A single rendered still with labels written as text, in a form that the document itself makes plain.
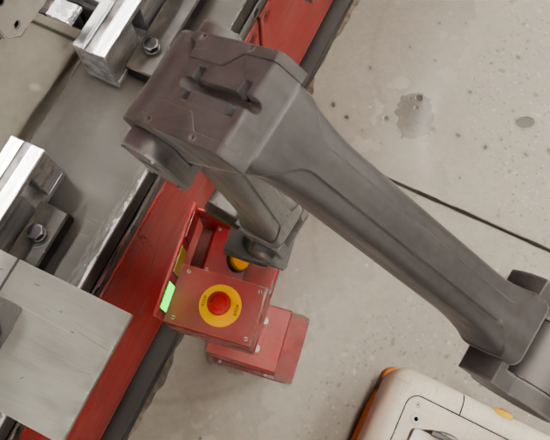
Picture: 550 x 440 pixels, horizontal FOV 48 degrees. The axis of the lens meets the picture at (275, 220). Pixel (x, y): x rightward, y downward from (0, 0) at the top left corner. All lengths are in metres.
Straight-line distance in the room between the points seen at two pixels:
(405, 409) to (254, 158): 1.23
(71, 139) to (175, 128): 0.71
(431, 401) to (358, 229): 1.17
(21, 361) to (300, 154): 0.58
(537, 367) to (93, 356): 0.54
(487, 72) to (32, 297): 1.71
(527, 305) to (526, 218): 1.50
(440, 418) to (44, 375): 0.99
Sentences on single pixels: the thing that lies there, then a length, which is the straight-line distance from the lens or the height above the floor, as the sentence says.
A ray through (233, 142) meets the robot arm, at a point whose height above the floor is 1.48.
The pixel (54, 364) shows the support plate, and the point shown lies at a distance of 0.87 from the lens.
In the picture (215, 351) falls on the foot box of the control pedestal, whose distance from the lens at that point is 1.71.
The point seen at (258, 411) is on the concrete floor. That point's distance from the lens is 1.81.
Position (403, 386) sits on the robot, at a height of 0.28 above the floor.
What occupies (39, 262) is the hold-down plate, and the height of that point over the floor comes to 0.90.
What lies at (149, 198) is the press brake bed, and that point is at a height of 0.80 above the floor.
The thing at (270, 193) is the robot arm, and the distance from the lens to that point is 0.63.
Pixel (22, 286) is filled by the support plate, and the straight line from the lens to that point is 0.90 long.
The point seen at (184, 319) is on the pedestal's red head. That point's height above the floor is 0.78.
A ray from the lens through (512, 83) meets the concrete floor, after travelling 2.22.
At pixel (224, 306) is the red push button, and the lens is 1.02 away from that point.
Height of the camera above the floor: 1.81
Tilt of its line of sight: 72 degrees down
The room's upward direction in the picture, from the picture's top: 4 degrees counter-clockwise
